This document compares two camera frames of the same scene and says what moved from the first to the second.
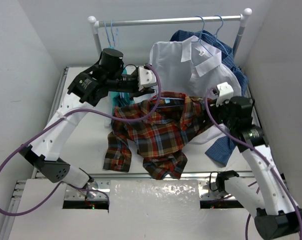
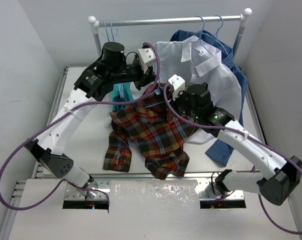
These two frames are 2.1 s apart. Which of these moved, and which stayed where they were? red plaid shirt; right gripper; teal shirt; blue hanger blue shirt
Moved: right gripper
Stayed: blue hanger blue shirt; teal shirt; red plaid shirt
